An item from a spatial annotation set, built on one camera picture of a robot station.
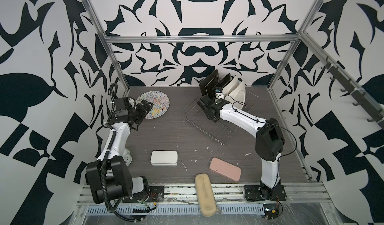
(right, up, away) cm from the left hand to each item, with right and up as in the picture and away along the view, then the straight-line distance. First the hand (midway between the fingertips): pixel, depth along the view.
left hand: (149, 105), depth 84 cm
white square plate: (+50, +5, +5) cm, 51 cm away
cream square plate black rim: (+47, +11, +9) cm, 49 cm away
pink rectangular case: (+42, -34, -3) cm, 54 cm away
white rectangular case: (+8, -28, -3) cm, 29 cm away
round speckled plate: (+2, +1, +25) cm, 25 cm away
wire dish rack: (+42, -16, +10) cm, 46 cm away
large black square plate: (+34, +12, +12) cm, 38 cm away
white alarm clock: (-10, -27, -5) cm, 29 cm away
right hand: (+44, +1, +4) cm, 44 cm away
